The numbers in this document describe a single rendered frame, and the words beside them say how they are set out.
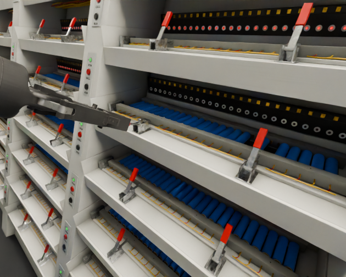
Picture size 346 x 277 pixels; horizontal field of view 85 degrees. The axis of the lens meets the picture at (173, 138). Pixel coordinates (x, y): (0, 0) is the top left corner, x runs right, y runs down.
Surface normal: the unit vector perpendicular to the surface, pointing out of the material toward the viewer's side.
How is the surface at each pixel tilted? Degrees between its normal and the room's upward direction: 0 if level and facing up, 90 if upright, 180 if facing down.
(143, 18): 90
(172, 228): 19
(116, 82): 90
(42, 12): 90
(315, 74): 109
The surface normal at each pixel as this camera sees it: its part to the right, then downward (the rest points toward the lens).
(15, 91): 0.81, 0.22
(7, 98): 0.70, 0.48
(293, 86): -0.63, 0.34
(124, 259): 0.04, -0.88
